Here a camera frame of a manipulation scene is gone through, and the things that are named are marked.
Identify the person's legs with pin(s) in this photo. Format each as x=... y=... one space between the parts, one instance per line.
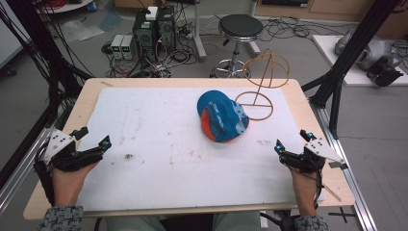
x=134 y=223

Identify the grey rounded shell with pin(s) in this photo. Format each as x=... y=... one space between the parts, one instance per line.
x=373 y=51

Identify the person's right hand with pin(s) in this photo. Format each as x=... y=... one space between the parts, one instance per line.
x=304 y=192

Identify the person's left hand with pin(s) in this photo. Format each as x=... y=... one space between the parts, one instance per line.
x=69 y=184

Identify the white platform board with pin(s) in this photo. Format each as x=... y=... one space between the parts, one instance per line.
x=352 y=75

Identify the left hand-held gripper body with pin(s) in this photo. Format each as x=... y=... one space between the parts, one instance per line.
x=57 y=141

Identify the black device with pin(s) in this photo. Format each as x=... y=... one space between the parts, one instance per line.
x=383 y=73

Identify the grey tape piece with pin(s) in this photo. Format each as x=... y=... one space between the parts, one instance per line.
x=338 y=165

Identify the aluminium rail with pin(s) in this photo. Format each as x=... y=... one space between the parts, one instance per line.
x=19 y=173
x=349 y=179

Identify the black floor tape cross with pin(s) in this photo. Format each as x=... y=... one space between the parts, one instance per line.
x=342 y=215

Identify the blue and orange cap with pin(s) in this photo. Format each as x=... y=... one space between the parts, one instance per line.
x=223 y=117

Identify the clear plastic sheet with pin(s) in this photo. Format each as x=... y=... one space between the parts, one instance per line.
x=83 y=30

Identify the grey bench power supply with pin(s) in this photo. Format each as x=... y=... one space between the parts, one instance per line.
x=129 y=47
x=117 y=46

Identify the black computer tower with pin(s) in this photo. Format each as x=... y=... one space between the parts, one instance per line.
x=166 y=29
x=145 y=37

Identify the white desk leg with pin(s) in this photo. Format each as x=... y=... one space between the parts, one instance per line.
x=199 y=35

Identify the black metal frame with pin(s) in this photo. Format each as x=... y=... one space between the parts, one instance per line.
x=48 y=57
x=352 y=51

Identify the thin wooden stick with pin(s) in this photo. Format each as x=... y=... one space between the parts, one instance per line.
x=332 y=193

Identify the white box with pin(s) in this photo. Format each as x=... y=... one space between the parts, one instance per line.
x=152 y=12

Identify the white table mat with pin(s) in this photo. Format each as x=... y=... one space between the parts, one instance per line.
x=166 y=160

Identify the black round stool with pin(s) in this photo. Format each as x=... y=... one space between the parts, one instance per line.
x=240 y=27

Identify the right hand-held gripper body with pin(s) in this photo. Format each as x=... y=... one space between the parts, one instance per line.
x=320 y=149

